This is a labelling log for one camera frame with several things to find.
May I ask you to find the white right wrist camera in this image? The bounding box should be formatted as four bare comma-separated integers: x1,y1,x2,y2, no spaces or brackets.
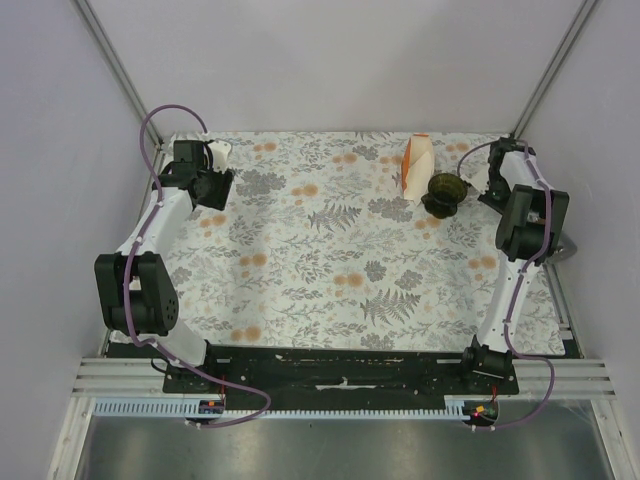
461,168,489,194

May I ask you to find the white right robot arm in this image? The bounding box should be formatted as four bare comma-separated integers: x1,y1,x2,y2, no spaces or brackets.
457,137,570,394

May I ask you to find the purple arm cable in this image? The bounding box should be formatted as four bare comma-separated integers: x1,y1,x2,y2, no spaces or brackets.
124,103,274,430
457,140,557,432

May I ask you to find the white slotted cable duct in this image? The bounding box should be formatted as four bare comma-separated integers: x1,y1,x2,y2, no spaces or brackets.
93,397,498,421

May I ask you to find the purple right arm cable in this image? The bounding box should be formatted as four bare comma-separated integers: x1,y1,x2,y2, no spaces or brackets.
457,140,557,432

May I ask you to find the green glass coffee dripper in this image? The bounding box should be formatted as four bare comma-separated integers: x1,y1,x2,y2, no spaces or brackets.
421,173,468,220

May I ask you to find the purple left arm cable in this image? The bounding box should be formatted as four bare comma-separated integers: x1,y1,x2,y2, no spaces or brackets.
124,103,274,430

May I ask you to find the white paper coffee filter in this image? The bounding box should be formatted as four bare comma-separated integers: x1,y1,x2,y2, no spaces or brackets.
402,140,435,203

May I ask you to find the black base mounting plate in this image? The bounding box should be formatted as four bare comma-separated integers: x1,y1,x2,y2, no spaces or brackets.
163,346,519,410

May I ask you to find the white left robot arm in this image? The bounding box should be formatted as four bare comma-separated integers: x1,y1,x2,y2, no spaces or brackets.
94,139,234,393

